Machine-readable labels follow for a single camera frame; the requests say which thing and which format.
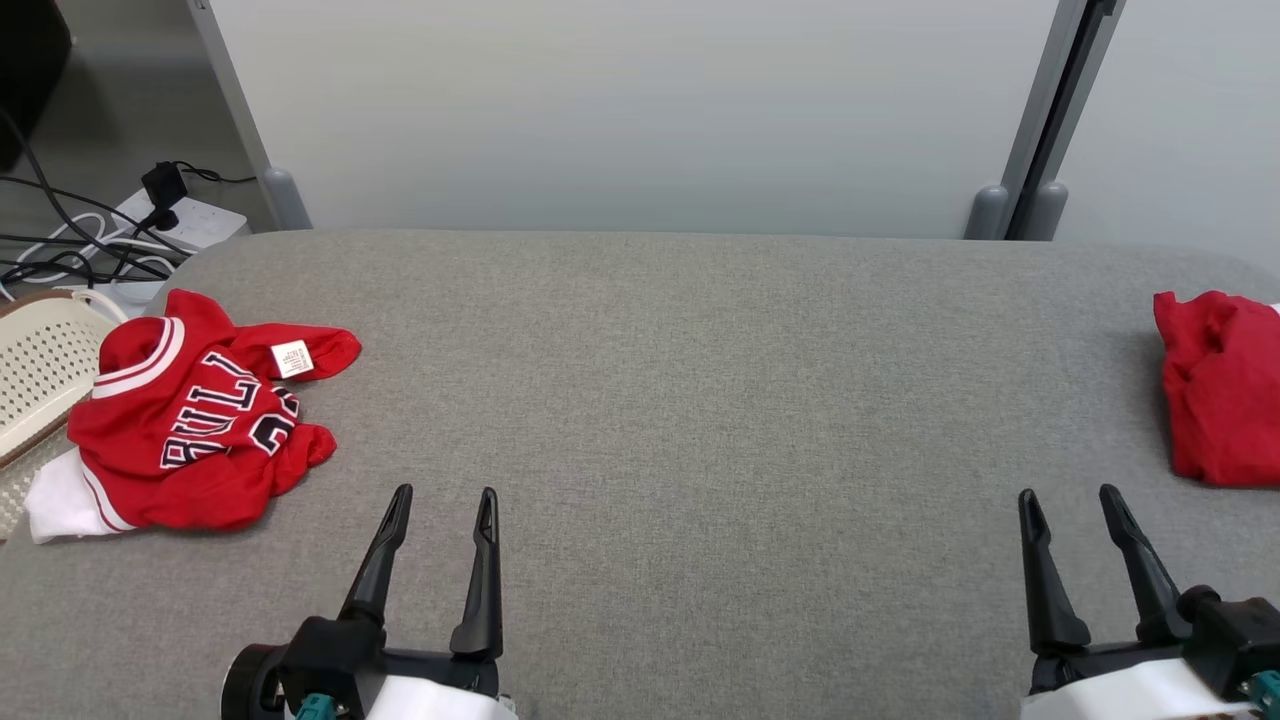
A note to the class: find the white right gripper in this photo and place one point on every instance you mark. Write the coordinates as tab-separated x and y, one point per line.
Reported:
1130	690

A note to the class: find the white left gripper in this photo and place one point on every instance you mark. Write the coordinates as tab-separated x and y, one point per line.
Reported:
440	690

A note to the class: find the red shorts white stripes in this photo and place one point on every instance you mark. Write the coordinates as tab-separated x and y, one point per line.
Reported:
1225	400

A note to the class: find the red Bulls 23 jersey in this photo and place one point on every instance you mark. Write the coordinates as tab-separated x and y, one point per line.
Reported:
200	490

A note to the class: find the cream perforated laundry basket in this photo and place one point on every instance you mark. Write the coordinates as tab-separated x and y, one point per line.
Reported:
40	370

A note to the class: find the black power adapter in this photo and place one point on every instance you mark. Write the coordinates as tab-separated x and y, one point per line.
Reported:
163	185

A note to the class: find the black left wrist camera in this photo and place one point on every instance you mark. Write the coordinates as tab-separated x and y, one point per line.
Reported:
330	655

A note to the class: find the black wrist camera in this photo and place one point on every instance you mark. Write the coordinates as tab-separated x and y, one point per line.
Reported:
330	655
1235	640

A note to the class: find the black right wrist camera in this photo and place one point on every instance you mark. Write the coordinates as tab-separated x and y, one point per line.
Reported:
1235	640

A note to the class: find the grey partition post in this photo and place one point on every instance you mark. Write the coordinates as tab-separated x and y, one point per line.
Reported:
988	215
1048	210
285	200

